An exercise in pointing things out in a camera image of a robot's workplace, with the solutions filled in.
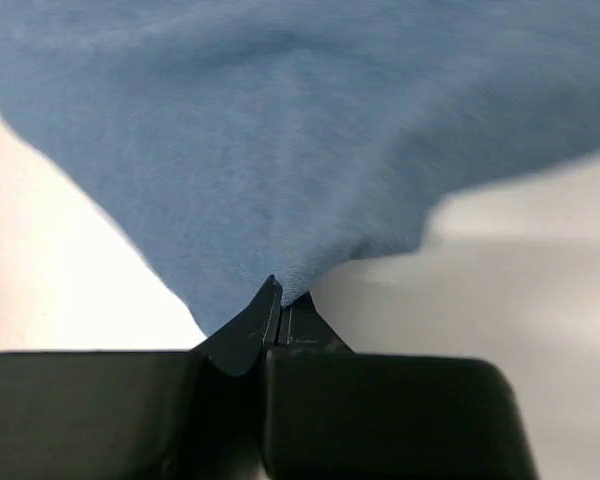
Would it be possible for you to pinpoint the blue pillowcase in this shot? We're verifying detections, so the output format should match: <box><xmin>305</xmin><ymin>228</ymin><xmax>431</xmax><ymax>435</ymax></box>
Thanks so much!
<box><xmin>0</xmin><ymin>1</ymin><xmax>600</xmax><ymax>334</ymax></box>

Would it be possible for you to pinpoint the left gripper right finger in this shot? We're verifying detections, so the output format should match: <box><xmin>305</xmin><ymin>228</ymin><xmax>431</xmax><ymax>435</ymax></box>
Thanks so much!
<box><xmin>264</xmin><ymin>296</ymin><xmax>538</xmax><ymax>479</ymax></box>

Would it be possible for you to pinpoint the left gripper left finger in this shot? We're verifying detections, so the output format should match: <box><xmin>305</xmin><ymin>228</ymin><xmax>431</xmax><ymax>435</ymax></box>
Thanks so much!
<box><xmin>0</xmin><ymin>278</ymin><xmax>281</xmax><ymax>479</ymax></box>

